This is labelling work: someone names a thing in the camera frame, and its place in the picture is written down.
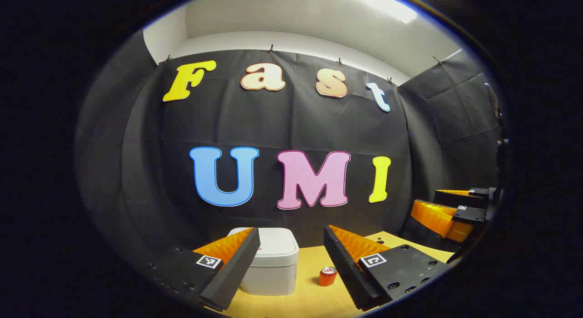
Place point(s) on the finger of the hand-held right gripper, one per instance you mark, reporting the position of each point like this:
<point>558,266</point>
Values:
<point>460,199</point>
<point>471,214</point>

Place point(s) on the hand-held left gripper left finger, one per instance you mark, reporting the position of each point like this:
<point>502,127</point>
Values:
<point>237,272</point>

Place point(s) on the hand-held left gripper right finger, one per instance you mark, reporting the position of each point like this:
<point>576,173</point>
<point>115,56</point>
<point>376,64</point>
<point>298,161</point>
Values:
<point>341,268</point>

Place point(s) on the red pop can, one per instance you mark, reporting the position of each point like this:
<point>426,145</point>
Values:
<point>327,277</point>

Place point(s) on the grey desktop garbage bin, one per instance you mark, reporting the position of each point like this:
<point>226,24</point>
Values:
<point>278,263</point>

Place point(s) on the wooden desktop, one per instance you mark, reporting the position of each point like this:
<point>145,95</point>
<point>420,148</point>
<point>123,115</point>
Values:
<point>309,300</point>

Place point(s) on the black backdrop cloth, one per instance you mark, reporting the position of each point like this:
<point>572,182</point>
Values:
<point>291,126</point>

